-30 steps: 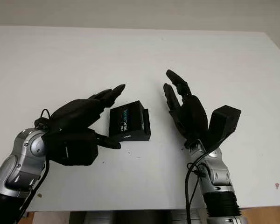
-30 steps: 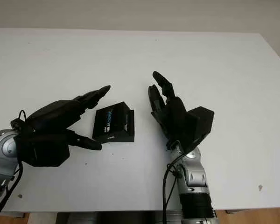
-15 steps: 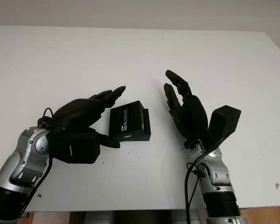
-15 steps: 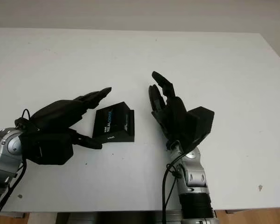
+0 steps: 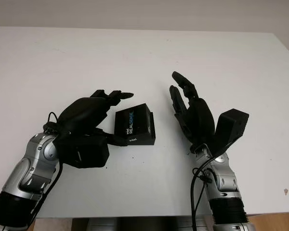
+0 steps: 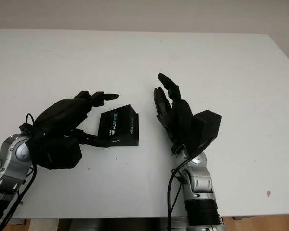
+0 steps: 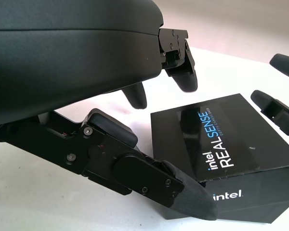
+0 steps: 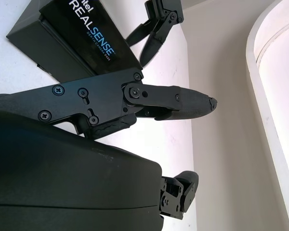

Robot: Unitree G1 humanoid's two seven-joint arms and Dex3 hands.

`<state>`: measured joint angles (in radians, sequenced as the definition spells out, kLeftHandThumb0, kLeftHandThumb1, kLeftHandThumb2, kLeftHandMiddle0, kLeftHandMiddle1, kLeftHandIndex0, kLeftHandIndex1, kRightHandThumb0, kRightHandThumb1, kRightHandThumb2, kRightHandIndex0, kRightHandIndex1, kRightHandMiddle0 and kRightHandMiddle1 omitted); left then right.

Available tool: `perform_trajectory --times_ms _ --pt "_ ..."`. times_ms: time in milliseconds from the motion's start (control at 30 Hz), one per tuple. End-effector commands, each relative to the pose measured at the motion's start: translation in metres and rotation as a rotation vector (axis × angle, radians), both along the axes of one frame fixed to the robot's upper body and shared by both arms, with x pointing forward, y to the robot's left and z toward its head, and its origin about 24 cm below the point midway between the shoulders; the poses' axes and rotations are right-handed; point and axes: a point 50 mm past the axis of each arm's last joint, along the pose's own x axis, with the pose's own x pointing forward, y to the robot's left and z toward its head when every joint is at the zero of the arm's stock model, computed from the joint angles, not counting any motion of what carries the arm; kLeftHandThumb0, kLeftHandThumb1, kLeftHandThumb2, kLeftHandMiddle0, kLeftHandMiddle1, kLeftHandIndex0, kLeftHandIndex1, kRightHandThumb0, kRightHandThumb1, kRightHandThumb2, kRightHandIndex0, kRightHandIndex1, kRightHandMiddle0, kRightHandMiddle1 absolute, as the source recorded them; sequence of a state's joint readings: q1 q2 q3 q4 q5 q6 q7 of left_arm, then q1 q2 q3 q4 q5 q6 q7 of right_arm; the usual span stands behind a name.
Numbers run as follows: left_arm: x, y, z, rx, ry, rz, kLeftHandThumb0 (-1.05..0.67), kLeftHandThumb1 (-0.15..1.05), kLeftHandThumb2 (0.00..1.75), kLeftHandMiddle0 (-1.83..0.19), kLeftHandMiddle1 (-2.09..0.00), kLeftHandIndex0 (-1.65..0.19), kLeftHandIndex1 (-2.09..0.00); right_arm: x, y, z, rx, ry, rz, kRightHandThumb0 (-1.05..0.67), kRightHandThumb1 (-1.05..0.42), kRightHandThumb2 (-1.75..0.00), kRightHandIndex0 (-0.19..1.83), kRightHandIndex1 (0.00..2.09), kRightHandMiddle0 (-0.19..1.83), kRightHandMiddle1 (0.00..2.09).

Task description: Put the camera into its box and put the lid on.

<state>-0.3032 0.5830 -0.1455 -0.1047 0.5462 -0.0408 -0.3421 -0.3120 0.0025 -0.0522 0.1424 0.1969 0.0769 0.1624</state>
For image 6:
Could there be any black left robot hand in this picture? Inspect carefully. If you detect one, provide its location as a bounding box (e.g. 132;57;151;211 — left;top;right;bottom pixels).
33;90;120;148

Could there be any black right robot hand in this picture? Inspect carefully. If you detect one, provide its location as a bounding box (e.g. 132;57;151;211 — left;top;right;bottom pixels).
153;72;196;155

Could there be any black RealSense box lid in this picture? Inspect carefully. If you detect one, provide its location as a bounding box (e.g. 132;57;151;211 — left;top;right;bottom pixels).
96;104;140;147

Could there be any dark robot torso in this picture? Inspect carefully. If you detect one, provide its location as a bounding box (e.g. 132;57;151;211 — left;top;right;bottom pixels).
57;211;189;231

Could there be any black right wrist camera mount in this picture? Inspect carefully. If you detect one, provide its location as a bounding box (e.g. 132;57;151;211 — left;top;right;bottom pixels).
190;110;222;156

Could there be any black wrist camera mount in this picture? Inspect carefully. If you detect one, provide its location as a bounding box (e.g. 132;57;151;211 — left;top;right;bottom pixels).
26;137;83;170
190;110;222;156

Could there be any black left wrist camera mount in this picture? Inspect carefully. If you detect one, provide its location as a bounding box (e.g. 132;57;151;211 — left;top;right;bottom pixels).
26;137;83;170

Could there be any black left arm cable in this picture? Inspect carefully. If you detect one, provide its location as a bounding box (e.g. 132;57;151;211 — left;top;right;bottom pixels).
0;113;39;231

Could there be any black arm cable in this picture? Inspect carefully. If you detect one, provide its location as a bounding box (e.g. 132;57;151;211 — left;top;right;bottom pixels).
0;113;39;231
167;156;191;231

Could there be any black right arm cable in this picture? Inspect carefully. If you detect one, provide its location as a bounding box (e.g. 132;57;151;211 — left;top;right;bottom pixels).
167;156;191;231

